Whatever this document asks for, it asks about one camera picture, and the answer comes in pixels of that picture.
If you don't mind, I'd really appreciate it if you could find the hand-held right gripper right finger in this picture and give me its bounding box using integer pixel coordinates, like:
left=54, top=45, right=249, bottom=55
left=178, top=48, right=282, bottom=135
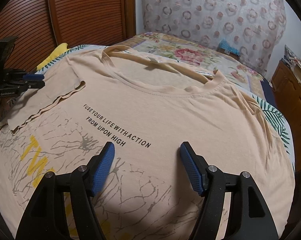
left=179, top=141, right=281, bottom=240

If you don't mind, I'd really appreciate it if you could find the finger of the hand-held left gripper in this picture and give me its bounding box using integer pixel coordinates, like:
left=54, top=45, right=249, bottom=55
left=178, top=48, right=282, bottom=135
left=23, top=73, right=45, bottom=81
left=22, top=80, right=46, bottom=90

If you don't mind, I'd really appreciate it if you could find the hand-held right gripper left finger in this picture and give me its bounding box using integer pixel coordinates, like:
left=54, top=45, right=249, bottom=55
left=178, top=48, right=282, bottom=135
left=14, top=141, right=115, bottom=240

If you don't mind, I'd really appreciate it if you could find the beige printed t-shirt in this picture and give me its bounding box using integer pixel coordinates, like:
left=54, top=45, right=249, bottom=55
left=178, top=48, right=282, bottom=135
left=0, top=45, right=294, bottom=240

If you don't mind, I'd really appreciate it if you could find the yellow cloth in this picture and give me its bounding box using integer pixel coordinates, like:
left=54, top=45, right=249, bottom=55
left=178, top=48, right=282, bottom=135
left=37, top=43, right=68, bottom=72

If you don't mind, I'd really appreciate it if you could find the brown slatted wardrobe door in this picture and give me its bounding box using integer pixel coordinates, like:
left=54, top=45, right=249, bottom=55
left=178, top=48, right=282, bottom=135
left=0, top=0, right=137, bottom=85

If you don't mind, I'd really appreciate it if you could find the white leaf print bedsheet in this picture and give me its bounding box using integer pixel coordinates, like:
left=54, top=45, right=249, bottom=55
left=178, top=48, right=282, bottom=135
left=0, top=44, right=296, bottom=178

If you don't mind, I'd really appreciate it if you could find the navy blue cloth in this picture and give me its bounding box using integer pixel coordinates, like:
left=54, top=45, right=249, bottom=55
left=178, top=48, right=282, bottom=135
left=262, top=76, right=277, bottom=105

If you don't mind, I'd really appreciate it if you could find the floral bedspread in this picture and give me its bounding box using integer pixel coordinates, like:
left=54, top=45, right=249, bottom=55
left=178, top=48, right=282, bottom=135
left=110, top=31, right=266, bottom=100

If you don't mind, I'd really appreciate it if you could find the wooden cabinet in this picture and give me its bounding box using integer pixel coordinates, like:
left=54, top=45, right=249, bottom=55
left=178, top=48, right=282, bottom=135
left=270, top=59, right=301, bottom=153

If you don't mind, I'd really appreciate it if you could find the blue patterned box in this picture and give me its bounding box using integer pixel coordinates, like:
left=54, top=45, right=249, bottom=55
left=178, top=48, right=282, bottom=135
left=219, top=39, right=241, bottom=55

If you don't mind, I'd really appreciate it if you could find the pile of boxes and papers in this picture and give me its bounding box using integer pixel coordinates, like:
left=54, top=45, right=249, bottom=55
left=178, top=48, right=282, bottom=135
left=282, top=44, right=301, bottom=85

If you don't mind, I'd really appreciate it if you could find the circle patterned fabric cover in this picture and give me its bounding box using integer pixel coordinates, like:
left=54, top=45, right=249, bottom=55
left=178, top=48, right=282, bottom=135
left=140, top=0, right=287, bottom=74

